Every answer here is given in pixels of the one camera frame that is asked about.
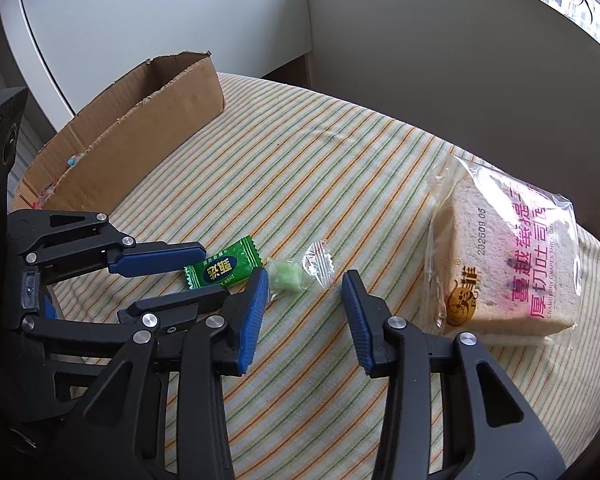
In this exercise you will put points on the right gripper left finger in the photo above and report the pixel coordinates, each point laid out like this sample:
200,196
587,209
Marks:
245,319

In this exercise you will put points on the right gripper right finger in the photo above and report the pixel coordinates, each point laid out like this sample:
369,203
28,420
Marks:
451,411

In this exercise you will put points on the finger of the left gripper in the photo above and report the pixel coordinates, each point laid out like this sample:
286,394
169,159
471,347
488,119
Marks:
163,315
58,245

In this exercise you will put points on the light green clear-wrapped candy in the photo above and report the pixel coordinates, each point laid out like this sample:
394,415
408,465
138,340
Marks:
294,277

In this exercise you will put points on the packaged sliced bread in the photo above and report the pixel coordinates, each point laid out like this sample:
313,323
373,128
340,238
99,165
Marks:
502,258

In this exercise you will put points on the cardboard box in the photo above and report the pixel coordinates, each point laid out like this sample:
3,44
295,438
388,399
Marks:
106,150

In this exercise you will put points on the white cabinet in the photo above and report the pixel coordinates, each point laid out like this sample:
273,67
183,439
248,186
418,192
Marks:
68,51

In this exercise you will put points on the striped tablecloth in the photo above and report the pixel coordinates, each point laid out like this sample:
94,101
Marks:
288,166

